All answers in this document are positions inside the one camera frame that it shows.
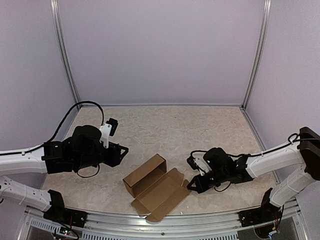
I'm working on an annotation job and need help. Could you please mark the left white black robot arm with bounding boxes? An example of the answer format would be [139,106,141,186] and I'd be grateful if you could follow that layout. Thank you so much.
[0,123,129,223]

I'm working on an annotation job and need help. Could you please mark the brown cardboard box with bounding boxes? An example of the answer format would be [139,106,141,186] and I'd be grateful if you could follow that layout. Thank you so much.
[123,154,190,223]

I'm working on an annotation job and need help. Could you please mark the left black camera cable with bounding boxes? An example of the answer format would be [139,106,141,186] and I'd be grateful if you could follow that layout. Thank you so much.
[0,100,105,156]

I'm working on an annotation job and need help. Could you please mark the aluminium frame post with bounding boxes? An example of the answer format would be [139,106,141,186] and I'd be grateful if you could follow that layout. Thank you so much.
[50,0,80,103]
[241,0,272,112]

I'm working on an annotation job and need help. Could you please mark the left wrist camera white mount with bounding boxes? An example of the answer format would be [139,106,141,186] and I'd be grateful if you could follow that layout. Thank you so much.
[99,118,118,149]

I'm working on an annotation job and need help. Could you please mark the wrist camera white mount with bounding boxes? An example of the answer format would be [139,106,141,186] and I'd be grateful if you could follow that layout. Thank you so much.
[186,156,209,176]
[99,118,118,149]

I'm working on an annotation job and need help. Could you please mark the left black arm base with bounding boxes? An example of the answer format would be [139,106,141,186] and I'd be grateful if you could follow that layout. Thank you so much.
[43,189,88,228]

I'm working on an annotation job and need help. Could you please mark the black camera cable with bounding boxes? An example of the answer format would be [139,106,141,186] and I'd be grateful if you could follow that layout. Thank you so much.
[0,100,105,156]
[189,133,320,161]

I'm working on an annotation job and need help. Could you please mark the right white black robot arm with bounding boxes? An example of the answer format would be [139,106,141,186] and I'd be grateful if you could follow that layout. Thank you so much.
[187,126,320,222]

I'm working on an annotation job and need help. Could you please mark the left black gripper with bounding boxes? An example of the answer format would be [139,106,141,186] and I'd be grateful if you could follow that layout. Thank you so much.
[74,142,129,170]

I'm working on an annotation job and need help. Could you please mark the right black camera cable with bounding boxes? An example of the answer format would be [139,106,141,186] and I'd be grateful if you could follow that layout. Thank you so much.
[189,133,320,161]

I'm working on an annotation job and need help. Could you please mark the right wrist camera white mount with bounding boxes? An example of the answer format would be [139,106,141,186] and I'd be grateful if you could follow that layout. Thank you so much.
[186,156,209,176]

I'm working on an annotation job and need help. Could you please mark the front aluminium rail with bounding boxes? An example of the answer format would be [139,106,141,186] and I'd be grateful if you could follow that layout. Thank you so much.
[17,199,308,240]

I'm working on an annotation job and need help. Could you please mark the left aluminium frame post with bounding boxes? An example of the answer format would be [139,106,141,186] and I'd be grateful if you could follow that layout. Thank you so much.
[50,0,80,103]

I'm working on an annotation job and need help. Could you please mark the right aluminium frame post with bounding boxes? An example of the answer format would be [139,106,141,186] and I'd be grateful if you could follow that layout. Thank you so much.
[241,0,272,112]

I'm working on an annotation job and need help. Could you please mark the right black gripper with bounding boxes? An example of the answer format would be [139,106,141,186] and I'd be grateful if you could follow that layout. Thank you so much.
[187,168,228,194]

